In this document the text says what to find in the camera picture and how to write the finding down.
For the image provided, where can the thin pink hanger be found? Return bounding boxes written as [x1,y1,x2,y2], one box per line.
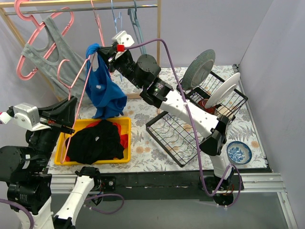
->
[57,53,98,164]
[90,0,105,46]

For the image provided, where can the light blue hanger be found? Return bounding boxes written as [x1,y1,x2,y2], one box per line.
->
[111,0,124,82]

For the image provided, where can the grey-blue hanger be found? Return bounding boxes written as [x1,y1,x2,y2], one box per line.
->
[127,0,144,44]

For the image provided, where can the blue tank top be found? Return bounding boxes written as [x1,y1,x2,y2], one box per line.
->
[85,43,127,119]

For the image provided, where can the black tank top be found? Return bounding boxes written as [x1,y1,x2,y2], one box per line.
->
[67,139,124,165]
[65,119,123,165]

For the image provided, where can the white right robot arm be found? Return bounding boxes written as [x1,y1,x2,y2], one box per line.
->
[97,47,234,190]

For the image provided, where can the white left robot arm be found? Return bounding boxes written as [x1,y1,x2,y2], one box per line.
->
[0,97,102,229]

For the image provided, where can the grey tank top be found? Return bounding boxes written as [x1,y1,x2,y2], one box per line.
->
[26,19,84,100]

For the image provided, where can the thick pink hanger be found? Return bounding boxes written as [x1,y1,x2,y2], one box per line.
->
[14,0,74,80]

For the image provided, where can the yellow plastic tray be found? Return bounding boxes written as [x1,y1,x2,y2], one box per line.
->
[54,117,131,166]

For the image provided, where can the grey patterned plate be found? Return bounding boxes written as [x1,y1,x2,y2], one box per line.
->
[181,49,215,91]

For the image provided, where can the floral table mat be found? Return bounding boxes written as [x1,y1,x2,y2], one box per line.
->
[47,65,267,175]

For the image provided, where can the red bowl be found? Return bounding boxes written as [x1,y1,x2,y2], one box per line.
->
[198,99,216,115]

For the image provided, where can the wooden clothes rack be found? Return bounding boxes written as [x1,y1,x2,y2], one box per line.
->
[0,0,162,99]

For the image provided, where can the white plate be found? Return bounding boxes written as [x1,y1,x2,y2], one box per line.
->
[206,73,240,107]

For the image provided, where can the cream bowl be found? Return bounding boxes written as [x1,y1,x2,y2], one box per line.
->
[214,105,234,120]

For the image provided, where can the blue white porcelain bowl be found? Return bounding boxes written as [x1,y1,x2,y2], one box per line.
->
[227,141,252,165]

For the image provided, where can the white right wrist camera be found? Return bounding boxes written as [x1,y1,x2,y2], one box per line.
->
[112,31,135,60]

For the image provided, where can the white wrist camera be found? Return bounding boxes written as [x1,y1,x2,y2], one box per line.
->
[0,103,51,132]
[112,31,135,60]

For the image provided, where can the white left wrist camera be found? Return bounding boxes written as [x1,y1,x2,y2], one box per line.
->
[0,103,51,132]

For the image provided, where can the black wire dish rack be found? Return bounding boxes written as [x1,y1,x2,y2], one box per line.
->
[146,72,248,167]

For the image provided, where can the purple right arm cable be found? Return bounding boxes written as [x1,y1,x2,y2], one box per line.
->
[125,38,243,208]

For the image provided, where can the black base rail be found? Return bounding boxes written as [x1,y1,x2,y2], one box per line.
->
[91,171,244,204]

